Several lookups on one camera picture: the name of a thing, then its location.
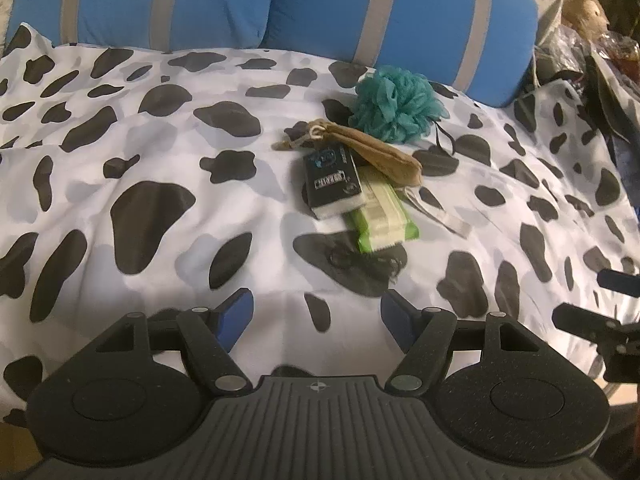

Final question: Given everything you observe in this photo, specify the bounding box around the cow print duvet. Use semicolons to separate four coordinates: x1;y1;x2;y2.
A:
0;22;640;431

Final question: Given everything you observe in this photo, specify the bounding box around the tan fabric pouch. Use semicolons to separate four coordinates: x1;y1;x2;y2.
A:
272;119;424;187

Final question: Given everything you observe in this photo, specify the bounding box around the dark green plastic bag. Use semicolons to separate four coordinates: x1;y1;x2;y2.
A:
584;52;640;147

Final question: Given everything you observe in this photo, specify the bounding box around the clear plastic bag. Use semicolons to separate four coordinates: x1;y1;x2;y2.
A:
536;24;640;92

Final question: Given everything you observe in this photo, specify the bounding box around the black tissue packet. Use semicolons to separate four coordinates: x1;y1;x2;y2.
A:
301;146;366;221

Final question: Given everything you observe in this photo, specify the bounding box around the black cable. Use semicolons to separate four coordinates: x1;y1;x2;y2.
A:
325;247;407;282

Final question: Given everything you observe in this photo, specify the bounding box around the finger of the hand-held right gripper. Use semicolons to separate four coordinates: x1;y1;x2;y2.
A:
596;268;640;295
551;302;632;345

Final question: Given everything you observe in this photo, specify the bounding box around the grey white fabric strap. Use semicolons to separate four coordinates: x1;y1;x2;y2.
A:
403;187;472;239

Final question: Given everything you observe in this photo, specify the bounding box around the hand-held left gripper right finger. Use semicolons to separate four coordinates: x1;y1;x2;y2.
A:
379;289;544;396

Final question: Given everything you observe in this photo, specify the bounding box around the dark blue cloth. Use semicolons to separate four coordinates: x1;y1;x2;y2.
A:
611;135;640;216

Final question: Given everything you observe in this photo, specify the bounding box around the teal mesh bath loofah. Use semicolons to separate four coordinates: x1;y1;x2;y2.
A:
347;66;457;157

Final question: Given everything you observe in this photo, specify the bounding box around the green wipes packet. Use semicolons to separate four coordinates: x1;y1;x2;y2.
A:
345;166;420;255

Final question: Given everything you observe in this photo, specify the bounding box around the blue pillow with grey stripes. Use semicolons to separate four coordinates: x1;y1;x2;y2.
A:
4;0;282;54
262;0;541;109

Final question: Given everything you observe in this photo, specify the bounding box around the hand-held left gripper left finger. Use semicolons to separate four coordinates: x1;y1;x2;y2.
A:
92;287;254;396

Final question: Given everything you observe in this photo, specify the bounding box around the brown stuffed toy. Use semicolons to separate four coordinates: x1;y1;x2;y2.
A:
561;0;612;42

